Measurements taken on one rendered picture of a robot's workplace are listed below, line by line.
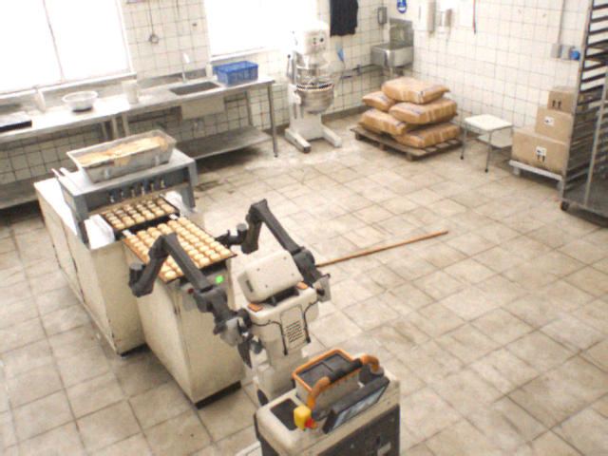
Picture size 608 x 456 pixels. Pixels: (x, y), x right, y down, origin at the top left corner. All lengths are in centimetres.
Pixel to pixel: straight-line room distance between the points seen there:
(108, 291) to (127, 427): 78
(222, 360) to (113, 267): 85
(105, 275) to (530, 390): 251
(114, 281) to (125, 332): 37
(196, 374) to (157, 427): 38
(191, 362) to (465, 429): 149
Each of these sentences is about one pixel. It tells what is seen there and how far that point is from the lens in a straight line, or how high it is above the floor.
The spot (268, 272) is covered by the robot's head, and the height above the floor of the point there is 123.
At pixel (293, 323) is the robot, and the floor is 102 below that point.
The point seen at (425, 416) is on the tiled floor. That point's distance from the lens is 344.
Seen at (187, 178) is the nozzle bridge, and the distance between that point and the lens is 369.
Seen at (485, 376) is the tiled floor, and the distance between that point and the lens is 372.
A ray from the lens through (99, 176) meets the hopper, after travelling 352.
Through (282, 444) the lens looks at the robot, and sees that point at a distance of 225.
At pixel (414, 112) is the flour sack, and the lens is 647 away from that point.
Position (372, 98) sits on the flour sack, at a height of 52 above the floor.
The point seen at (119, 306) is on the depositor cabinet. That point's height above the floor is 42.
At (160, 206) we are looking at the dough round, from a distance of 377.
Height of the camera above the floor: 244
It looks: 28 degrees down
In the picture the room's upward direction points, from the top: 4 degrees counter-clockwise
